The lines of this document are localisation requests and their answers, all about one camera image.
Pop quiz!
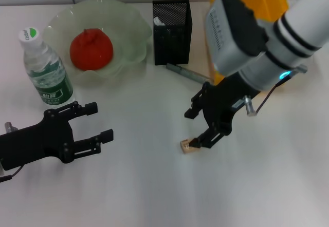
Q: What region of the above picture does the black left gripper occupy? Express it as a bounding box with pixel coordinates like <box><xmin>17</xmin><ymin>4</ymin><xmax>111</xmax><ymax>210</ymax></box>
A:
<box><xmin>0</xmin><ymin>101</ymin><xmax>115</xmax><ymax>172</ymax></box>

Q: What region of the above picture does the clear green-label water bottle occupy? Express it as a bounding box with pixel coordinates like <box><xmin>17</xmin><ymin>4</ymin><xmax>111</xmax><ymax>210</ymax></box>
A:
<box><xmin>17</xmin><ymin>27</ymin><xmax>77</xmax><ymax>107</ymax></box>

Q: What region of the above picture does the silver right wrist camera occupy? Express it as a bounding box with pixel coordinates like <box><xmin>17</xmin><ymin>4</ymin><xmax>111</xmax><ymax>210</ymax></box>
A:
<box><xmin>204</xmin><ymin>0</ymin><xmax>270</xmax><ymax>78</ymax></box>

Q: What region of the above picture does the silver grey pen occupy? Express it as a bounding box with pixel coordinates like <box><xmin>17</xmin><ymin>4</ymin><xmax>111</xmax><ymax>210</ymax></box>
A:
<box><xmin>166</xmin><ymin>62</ymin><xmax>215</xmax><ymax>84</ymax></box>

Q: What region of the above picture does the red tomato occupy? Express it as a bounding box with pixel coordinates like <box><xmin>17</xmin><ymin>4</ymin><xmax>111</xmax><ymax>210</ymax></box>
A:
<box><xmin>69</xmin><ymin>28</ymin><xmax>114</xmax><ymax>71</ymax></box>

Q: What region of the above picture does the left gripper connector cable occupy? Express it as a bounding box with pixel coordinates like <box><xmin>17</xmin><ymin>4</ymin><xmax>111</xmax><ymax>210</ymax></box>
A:
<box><xmin>0</xmin><ymin>121</ymin><xmax>26</xmax><ymax>183</ymax></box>

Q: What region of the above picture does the translucent green fruit plate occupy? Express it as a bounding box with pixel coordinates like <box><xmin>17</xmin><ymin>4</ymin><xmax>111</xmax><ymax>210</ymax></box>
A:
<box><xmin>42</xmin><ymin>0</ymin><xmax>153</xmax><ymax>86</ymax></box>

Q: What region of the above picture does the black mesh pen holder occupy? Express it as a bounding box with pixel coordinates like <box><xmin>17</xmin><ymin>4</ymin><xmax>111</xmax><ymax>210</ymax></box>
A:
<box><xmin>152</xmin><ymin>0</ymin><xmax>193</xmax><ymax>66</ymax></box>

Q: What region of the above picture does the tan eraser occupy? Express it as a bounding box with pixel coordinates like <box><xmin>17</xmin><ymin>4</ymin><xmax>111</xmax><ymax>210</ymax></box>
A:
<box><xmin>179</xmin><ymin>139</ymin><xmax>201</xmax><ymax>155</ymax></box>

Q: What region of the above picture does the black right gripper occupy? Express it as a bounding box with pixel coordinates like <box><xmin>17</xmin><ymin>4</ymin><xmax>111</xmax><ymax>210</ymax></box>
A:
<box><xmin>184</xmin><ymin>72</ymin><xmax>261</xmax><ymax>150</ymax></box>

